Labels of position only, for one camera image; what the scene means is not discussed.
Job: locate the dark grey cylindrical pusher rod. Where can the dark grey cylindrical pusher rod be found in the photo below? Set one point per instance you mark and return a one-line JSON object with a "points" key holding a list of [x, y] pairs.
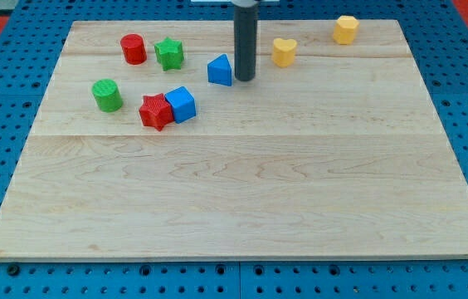
{"points": [[245, 21]]}

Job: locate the yellow heart block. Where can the yellow heart block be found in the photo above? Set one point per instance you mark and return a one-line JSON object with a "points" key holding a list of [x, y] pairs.
{"points": [[283, 53]]}

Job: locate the yellow hexagon block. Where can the yellow hexagon block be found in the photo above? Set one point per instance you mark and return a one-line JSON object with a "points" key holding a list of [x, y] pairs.
{"points": [[345, 30]]}

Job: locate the red star block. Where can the red star block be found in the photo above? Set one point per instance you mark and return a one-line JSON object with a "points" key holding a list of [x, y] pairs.
{"points": [[156, 112]]}

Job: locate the light wooden board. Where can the light wooden board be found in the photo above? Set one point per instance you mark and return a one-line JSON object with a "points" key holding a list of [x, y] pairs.
{"points": [[340, 156]]}

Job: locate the green star block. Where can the green star block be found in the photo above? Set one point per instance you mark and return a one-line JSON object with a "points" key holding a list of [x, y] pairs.
{"points": [[169, 53]]}

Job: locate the red cylinder block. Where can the red cylinder block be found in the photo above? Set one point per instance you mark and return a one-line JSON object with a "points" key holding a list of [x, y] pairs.
{"points": [[133, 49]]}

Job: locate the blue triangle block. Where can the blue triangle block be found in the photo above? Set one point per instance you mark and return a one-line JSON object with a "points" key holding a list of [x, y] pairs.
{"points": [[219, 71]]}

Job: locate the silver rod mount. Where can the silver rod mount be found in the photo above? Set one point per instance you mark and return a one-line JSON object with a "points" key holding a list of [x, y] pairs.
{"points": [[245, 2]]}

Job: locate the blue cube block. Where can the blue cube block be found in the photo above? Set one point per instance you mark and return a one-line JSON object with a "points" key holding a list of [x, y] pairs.
{"points": [[182, 103]]}

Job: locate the green cylinder block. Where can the green cylinder block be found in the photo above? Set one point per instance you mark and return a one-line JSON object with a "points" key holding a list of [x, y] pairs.
{"points": [[107, 96]]}

